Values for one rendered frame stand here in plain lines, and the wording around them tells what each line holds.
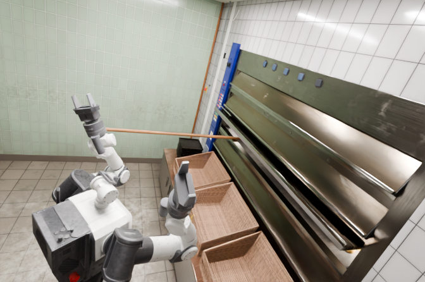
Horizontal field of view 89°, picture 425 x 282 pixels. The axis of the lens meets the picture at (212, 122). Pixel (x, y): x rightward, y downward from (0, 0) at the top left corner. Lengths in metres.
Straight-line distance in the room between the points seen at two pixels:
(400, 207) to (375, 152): 0.25
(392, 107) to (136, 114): 2.92
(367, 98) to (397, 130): 0.21
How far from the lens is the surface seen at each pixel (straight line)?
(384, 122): 1.30
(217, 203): 2.40
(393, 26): 1.40
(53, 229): 1.01
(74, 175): 1.17
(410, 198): 1.26
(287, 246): 1.77
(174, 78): 3.24
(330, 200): 1.44
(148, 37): 3.12
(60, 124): 3.54
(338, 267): 1.56
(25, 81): 3.43
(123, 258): 0.92
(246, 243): 1.96
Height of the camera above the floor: 2.13
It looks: 21 degrees down
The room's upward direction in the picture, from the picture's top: 15 degrees clockwise
